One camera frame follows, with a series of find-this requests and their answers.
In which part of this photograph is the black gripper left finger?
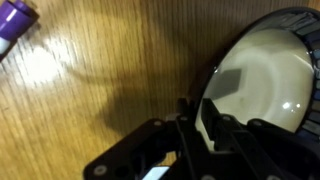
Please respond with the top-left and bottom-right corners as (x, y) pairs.
(175, 97), (202, 168)

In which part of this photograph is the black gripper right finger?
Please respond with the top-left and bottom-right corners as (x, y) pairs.
(199, 97), (256, 153)

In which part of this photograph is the dark bowl cream inside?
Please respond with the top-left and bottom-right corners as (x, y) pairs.
(185, 6), (320, 153)

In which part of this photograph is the purple and white marker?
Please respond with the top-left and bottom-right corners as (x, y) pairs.
(0, 0), (40, 63)

